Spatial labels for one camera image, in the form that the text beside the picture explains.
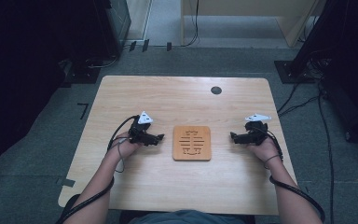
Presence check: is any grey wrist band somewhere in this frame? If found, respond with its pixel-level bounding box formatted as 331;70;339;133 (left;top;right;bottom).
263;154;282;171

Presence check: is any person's blue grey clothing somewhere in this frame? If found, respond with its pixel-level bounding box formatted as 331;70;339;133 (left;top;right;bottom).
127;209;247;224

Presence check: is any carved wooden trivet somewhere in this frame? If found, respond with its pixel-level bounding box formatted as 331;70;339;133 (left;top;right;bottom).
172;125;213;162

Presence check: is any grey floor tape patch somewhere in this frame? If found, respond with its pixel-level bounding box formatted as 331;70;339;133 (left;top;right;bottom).
55;175;76;189

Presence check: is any black cabinet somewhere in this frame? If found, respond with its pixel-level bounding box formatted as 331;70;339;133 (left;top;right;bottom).
103;0;132;59

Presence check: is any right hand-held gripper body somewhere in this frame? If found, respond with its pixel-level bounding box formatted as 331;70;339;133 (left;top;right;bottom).
243;113;272;147

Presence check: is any thin grey cord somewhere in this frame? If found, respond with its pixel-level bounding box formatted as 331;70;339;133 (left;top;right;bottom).
114;137;129;174

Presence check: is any person's left hand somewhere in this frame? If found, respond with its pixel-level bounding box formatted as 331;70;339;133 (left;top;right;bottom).
113;131;145;161

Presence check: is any light wooden cabinet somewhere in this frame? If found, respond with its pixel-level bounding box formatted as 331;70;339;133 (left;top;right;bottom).
180;0;328;49

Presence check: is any black stand with base plate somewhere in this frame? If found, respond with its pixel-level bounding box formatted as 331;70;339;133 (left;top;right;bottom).
273;0;351;85

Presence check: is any dark curtain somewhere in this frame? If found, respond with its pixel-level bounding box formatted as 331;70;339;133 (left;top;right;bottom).
0;0;111;190

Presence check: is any black equipment case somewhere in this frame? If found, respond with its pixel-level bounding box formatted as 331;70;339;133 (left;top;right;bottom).
320;74;358;148

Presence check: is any black hanging cable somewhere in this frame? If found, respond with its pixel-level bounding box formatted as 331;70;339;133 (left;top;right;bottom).
184;0;200;48

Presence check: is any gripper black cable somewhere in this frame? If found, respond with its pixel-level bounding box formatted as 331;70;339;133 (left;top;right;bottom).
258;125;326;224
55;114;140;224

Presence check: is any black stand base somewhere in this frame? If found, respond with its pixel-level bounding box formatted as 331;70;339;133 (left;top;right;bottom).
61;58;102;85

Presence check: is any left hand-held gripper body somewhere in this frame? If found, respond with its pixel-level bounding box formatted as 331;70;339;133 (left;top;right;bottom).
128;110;157;147

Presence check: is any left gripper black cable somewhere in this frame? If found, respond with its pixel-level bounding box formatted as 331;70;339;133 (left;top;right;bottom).
55;114;140;224

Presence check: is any angled black floor tape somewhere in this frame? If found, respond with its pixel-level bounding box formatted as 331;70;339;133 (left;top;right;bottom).
76;102;90;120

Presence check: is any person's right hand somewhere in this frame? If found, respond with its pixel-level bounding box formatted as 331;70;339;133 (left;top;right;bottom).
246;135;282;164

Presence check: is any long black floor cable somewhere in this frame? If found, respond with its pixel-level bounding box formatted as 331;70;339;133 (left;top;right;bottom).
317;81;337;224

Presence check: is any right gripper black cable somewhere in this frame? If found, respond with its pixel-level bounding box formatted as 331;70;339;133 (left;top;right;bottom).
258;125;326;224

